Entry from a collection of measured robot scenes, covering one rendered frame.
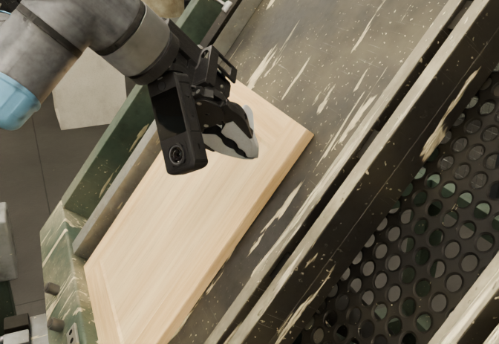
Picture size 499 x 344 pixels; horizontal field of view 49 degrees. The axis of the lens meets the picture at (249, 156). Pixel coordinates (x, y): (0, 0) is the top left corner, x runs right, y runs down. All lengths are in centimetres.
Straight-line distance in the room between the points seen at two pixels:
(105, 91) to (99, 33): 432
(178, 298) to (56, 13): 54
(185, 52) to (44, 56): 17
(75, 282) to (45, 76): 78
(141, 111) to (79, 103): 338
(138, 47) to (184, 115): 9
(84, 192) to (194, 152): 101
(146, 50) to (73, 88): 427
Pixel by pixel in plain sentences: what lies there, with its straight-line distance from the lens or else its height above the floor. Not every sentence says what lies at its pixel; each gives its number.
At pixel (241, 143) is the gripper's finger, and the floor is 138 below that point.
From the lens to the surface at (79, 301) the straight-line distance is 123.
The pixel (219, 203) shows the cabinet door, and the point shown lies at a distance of 96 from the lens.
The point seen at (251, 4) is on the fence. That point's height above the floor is 146.
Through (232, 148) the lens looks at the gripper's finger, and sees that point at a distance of 71.
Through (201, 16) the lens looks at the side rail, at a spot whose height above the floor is 141.
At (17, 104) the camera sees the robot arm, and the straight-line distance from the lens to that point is 58.
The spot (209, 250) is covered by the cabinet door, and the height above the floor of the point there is 114.
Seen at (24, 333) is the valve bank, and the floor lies 77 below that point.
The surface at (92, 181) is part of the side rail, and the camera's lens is 158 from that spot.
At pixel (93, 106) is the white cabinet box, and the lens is 492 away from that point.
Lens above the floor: 164
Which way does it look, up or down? 23 degrees down
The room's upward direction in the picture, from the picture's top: straight up
